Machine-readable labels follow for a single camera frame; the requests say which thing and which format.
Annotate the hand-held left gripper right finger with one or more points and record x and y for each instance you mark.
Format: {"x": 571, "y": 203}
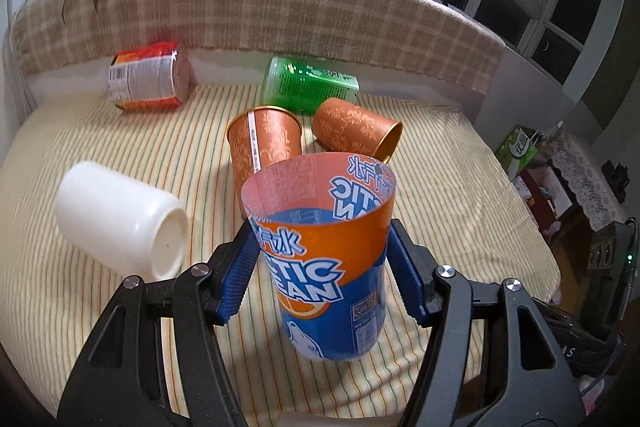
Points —
{"x": 406, "y": 274}

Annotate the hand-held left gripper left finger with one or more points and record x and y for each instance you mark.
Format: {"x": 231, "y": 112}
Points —
{"x": 239, "y": 269}

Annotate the orange and blue plastic cup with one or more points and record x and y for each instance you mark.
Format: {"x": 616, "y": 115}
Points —
{"x": 310, "y": 269}

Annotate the orange patterned cup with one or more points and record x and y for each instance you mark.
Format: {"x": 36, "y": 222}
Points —
{"x": 350, "y": 124}
{"x": 267, "y": 147}

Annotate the white cup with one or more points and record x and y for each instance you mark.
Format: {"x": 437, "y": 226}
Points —
{"x": 110, "y": 217}

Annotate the green plastic cup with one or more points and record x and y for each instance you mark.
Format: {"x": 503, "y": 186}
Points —
{"x": 300, "y": 82}

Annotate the red and orange labelled cup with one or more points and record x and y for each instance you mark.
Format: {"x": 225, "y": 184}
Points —
{"x": 145, "y": 79}

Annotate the red cardboard box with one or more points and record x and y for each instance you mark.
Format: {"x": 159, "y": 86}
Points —
{"x": 542, "y": 199}

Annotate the green tissue box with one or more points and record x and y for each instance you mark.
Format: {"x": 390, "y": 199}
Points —
{"x": 515, "y": 152}

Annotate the black shoe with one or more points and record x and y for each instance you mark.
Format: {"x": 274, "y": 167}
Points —
{"x": 580, "y": 342}

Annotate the striped yellow bed sheet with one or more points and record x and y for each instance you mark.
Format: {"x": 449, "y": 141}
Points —
{"x": 100, "y": 137}

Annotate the white lace cloth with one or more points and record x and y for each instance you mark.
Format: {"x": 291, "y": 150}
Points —
{"x": 585, "y": 187}

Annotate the black power strip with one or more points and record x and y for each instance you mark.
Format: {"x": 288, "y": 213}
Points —
{"x": 607, "y": 249}

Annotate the beige plaid blanket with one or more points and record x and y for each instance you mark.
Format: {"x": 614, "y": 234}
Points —
{"x": 300, "y": 7}

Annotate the white window frame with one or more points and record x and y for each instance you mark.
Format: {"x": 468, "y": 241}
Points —
{"x": 540, "y": 12}

